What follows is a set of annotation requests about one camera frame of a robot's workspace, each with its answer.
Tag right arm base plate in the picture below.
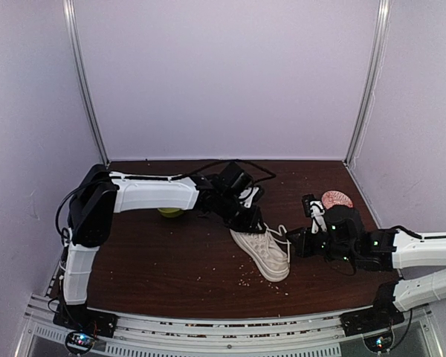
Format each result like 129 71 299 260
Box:
340 306 404 337

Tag right aluminium frame post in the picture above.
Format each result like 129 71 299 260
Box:
343 0 391 168

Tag green bowl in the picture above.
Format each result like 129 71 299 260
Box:
158 208 184 218

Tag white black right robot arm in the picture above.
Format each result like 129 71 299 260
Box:
286 222 446 335

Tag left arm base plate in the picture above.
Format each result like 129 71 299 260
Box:
53 303 117 338

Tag left aluminium frame post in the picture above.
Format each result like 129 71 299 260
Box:
62 0 111 166

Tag aluminium front rail base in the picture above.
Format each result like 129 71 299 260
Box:
14 293 443 357

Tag white lace sneaker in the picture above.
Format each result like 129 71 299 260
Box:
230 225 291 283

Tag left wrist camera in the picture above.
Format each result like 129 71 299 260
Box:
238 185 265 208

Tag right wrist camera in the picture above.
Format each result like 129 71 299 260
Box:
302 194 327 234

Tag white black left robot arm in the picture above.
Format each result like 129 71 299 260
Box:
54 161 265 338

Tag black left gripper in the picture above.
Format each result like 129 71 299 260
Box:
217 193 267 234

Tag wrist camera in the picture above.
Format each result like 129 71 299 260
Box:
302 194 327 234
238 185 265 208

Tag aluminium frame post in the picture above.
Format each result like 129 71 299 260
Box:
62 0 111 166
343 0 391 168

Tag red white patterned bowl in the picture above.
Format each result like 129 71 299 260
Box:
321 190 353 210

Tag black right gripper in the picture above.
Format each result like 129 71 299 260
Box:
286 226 356 265

